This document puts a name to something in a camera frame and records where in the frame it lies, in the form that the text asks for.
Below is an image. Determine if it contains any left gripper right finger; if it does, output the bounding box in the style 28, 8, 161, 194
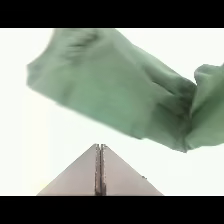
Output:
99, 143, 164, 197

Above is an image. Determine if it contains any green T-shirt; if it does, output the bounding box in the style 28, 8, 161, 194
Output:
25, 27, 224, 154

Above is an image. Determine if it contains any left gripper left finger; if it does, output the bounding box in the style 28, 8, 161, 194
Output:
36, 143, 100, 197

